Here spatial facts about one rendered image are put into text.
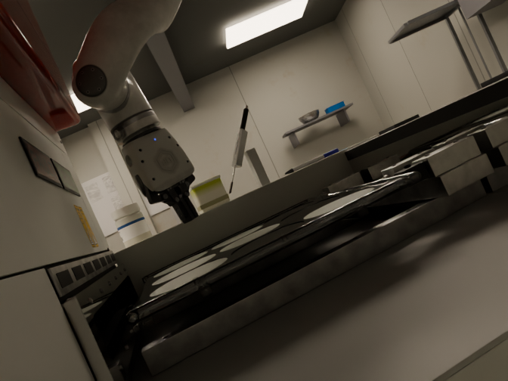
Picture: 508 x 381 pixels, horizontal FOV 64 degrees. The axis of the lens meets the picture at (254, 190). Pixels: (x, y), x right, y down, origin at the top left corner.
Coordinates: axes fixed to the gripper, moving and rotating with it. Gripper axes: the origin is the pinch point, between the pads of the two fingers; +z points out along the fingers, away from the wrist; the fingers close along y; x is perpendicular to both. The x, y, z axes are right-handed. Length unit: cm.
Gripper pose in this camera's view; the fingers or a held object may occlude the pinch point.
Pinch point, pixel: (185, 210)
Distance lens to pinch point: 75.1
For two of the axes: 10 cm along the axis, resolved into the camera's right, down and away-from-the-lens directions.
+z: 5.0, 8.6, 0.9
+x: -6.4, 3.0, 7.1
